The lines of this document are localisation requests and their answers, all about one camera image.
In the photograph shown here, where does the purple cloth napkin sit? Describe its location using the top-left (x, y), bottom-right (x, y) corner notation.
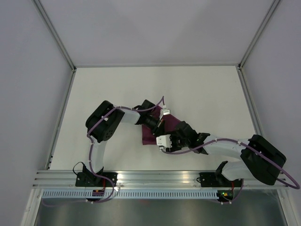
top-left (142, 106), bottom-right (180, 145)

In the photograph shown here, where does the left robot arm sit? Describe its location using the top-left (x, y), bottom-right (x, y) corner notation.
top-left (83, 100), bottom-right (165, 186)

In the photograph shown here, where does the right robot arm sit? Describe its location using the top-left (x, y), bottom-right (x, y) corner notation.
top-left (166, 121), bottom-right (286, 186)

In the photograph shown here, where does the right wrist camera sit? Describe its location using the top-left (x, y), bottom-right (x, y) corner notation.
top-left (156, 134), bottom-right (172, 152)

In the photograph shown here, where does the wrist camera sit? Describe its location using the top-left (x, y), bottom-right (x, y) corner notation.
top-left (159, 108), bottom-right (171, 120)
top-left (156, 134), bottom-right (172, 152)

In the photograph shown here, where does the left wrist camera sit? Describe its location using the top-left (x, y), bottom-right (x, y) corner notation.
top-left (159, 108), bottom-right (171, 120)

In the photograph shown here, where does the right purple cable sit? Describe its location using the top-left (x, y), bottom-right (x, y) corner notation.
top-left (162, 138), bottom-right (301, 205)

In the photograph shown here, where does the purple cable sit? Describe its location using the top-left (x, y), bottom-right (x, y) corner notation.
top-left (162, 138), bottom-right (301, 205)
top-left (41, 95), bottom-right (165, 208)

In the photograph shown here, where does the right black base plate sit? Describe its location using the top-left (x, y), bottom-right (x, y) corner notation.
top-left (196, 172), bottom-right (242, 188)

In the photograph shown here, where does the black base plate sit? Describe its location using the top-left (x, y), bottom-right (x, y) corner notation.
top-left (75, 171), bottom-right (118, 187)
top-left (196, 172), bottom-right (242, 188)

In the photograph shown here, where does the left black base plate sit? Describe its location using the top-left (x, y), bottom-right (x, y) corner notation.
top-left (75, 171), bottom-right (118, 187)

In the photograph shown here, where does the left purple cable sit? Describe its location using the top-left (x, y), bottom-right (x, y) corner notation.
top-left (41, 95), bottom-right (165, 208)

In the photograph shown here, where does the aluminium front rail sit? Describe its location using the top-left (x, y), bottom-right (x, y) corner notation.
top-left (32, 169), bottom-right (289, 190)

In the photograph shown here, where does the white slotted cable duct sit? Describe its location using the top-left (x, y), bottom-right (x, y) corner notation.
top-left (42, 189), bottom-right (218, 199)

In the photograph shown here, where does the right aluminium frame post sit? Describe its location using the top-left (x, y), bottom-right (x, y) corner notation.
top-left (238, 0), bottom-right (282, 71)

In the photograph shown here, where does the aluminium frame post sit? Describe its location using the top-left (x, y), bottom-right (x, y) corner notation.
top-left (238, 0), bottom-right (282, 71)
top-left (32, 0), bottom-right (76, 72)

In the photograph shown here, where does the left aluminium frame post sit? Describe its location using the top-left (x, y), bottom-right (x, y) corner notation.
top-left (32, 0), bottom-right (76, 72)

